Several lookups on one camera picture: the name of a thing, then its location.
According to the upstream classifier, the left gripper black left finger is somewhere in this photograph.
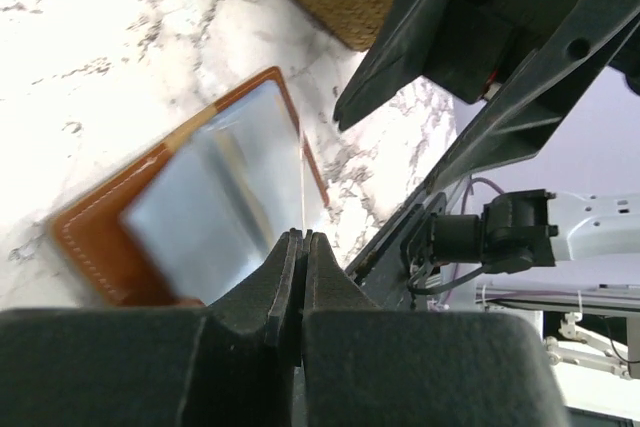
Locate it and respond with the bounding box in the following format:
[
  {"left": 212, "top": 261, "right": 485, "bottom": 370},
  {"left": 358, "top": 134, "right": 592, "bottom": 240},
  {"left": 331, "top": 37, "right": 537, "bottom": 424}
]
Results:
[{"left": 1, "top": 230, "right": 303, "bottom": 426}]

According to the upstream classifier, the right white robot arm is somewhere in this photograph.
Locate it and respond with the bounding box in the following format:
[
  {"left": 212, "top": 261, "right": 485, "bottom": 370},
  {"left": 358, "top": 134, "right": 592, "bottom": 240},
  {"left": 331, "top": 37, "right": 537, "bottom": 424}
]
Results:
[{"left": 333, "top": 0, "right": 639, "bottom": 293}]

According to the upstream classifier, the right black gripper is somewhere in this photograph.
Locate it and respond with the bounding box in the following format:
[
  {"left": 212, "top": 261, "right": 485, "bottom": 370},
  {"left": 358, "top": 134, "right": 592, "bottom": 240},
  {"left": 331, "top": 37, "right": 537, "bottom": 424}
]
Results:
[{"left": 333, "top": 0, "right": 639, "bottom": 192}]

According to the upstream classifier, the brown leather card holder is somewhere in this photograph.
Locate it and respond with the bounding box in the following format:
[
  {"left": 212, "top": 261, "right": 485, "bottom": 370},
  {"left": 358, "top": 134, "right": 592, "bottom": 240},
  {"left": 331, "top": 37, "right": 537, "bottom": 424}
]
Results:
[{"left": 49, "top": 67, "right": 329, "bottom": 307}]

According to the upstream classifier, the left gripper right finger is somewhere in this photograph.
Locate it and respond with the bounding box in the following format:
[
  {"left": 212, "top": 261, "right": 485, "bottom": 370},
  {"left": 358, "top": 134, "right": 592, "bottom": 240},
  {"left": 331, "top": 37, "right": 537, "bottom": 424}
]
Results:
[{"left": 302, "top": 233, "right": 570, "bottom": 426}]

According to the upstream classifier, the black mounting rail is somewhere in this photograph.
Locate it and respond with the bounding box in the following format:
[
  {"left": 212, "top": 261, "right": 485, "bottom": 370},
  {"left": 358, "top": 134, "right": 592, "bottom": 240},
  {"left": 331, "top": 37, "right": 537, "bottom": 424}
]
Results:
[{"left": 345, "top": 177, "right": 469, "bottom": 311}]

